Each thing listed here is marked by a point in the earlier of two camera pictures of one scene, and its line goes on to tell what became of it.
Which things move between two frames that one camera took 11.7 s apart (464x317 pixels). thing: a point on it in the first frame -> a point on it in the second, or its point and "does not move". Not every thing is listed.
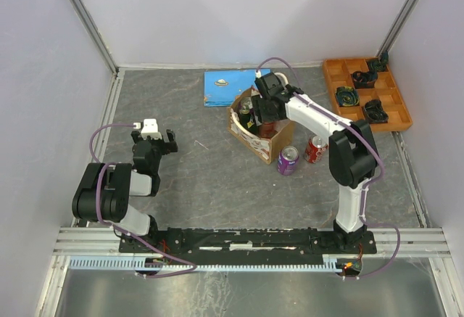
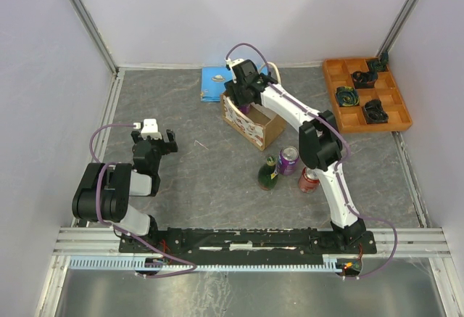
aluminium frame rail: x=104 y=242 does not move
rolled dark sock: x=365 y=80 does not move
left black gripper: x=167 y=146 does not move
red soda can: x=267 y=129 -> x=309 y=180
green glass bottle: x=247 y=121 -> x=267 y=175
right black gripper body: x=260 y=105 -> x=235 y=90
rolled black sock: x=375 y=112 does not move
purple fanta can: x=246 y=105 does not move
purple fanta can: x=287 y=161 does not move
